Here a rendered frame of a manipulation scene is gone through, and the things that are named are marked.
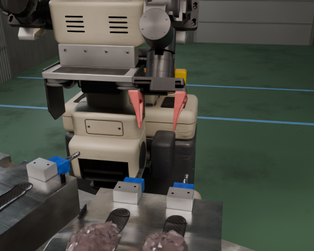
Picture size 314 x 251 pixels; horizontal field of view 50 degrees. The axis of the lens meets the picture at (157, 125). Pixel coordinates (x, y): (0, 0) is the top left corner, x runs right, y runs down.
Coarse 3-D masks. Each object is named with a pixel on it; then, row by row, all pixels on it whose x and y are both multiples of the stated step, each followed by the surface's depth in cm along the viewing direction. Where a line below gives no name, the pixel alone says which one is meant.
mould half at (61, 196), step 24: (0, 168) 74; (24, 168) 74; (0, 192) 66; (48, 192) 65; (72, 192) 70; (0, 216) 60; (24, 216) 59; (48, 216) 65; (72, 216) 71; (0, 240) 56; (24, 240) 60
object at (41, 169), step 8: (40, 160) 71; (48, 160) 71; (56, 160) 74; (64, 160) 74; (32, 168) 69; (40, 168) 68; (48, 168) 69; (56, 168) 71; (64, 168) 74; (32, 176) 70; (40, 176) 69; (48, 176) 69
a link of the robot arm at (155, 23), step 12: (144, 0) 69; (180, 0) 68; (144, 12) 68; (156, 12) 60; (168, 12) 64; (180, 12) 67; (144, 24) 60; (156, 24) 60; (168, 24) 59; (180, 24) 69; (144, 36) 60; (156, 36) 60; (168, 36) 61; (156, 48) 65
